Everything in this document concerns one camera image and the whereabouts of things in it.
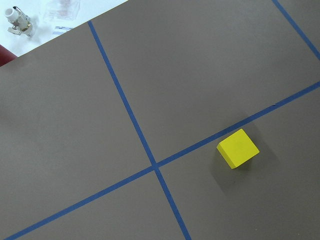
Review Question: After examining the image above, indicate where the yellow cube block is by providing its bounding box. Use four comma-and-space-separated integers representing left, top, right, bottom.
216, 128, 260, 169

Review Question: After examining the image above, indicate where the red cylinder object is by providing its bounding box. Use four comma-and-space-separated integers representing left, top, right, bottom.
0, 45, 17, 67

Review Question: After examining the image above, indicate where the small white metal fitting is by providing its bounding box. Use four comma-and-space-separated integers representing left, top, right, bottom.
4, 6, 34, 38

